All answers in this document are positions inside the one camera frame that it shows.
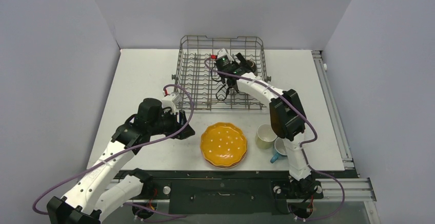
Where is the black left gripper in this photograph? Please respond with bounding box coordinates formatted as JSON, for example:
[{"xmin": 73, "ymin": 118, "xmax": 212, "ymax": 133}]
[{"xmin": 149, "ymin": 108, "xmax": 194, "ymax": 139}]

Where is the dark patterned cream bowl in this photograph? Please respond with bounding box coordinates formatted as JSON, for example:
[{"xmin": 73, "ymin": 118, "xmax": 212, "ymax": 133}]
[{"xmin": 246, "ymin": 60, "xmax": 258, "ymax": 75}]

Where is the grey wire dish rack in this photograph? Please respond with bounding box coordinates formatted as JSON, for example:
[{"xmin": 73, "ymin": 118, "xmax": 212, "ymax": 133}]
[{"xmin": 172, "ymin": 35, "xmax": 271, "ymax": 111}]

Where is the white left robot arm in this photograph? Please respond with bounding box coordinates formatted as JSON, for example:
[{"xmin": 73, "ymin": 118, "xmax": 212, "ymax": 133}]
[{"xmin": 47, "ymin": 93, "xmax": 195, "ymax": 223}]

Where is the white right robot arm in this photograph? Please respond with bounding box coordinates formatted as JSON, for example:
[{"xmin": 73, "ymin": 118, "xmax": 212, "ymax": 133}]
[{"xmin": 210, "ymin": 53, "xmax": 321, "ymax": 199}]

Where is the yellow polka dot plate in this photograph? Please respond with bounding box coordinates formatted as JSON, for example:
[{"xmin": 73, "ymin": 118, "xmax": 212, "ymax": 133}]
[{"xmin": 200, "ymin": 122, "xmax": 248, "ymax": 160}]

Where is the pale yellow mug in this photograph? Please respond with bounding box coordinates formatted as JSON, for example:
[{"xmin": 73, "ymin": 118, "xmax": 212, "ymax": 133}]
[{"xmin": 255, "ymin": 124, "xmax": 277, "ymax": 150}]

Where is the blue mug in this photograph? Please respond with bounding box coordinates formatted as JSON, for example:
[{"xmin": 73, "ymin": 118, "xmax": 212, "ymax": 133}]
[{"xmin": 270, "ymin": 137, "xmax": 287, "ymax": 164}]

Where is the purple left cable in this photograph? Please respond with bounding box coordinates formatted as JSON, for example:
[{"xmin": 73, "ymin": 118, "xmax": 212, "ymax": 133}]
[{"xmin": 32, "ymin": 84, "xmax": 195, "ymax": 222}]

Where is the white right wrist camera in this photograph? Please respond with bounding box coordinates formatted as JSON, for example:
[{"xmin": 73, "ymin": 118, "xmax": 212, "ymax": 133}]
[{"xmin": 217, "ymin": 48, "xmax": 234, "ymax": 62}]

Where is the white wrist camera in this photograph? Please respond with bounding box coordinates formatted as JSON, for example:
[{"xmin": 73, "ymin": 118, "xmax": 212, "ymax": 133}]
[
  {"xmin": 217, "ymin": 48, "xmax": 234, "ymax": 62},
  {"xmin": 161, "ymin": 92, "xmax": 182, "ymax": 115}
]

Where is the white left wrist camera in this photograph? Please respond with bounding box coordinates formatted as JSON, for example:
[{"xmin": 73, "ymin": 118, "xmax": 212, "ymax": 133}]
[{"xmin": 161, "ymin": 92, "xmax": 182, "ymax": 115}]

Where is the black table frame rail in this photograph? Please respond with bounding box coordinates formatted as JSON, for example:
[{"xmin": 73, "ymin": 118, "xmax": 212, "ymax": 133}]
[{"xmin": 114, "ymin": 169, "xmax": 345, "ymax": 215}]

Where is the aluminium side rail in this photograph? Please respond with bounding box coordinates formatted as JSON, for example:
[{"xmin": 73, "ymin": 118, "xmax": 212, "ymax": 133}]
[{"xmin": 311, "ymin": 50, "xmax": 355, "ymax": 170}]

